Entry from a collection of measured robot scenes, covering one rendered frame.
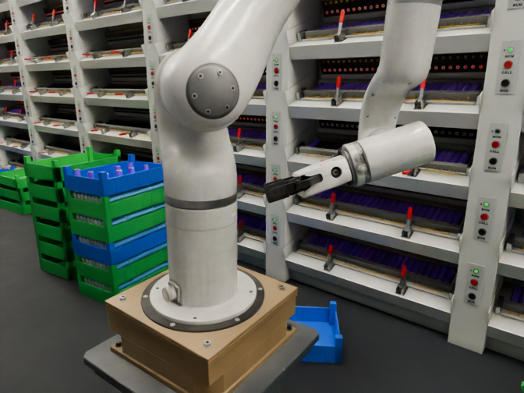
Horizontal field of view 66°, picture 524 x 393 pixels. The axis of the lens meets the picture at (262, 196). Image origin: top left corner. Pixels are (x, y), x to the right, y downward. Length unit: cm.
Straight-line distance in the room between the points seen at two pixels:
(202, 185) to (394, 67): 39
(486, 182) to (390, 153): 48
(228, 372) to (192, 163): 33
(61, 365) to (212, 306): 70
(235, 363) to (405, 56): 58
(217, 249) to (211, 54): 30
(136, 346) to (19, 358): 69
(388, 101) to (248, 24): 37
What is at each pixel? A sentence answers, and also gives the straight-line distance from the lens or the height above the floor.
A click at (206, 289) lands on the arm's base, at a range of 69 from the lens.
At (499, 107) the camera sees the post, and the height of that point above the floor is 69.
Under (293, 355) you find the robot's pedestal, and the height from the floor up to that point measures 28.
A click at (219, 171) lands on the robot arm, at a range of 62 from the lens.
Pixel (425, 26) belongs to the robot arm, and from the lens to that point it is 78.
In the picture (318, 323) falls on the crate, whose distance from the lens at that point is 138.
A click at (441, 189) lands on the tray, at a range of 125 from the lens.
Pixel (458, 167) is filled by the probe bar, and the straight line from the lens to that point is 127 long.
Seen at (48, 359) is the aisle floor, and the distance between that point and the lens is 137.
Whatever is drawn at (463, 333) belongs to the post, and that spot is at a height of 5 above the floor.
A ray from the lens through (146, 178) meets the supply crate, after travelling 150.
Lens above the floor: 75
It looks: 16 degrees down
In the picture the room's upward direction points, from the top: straight up
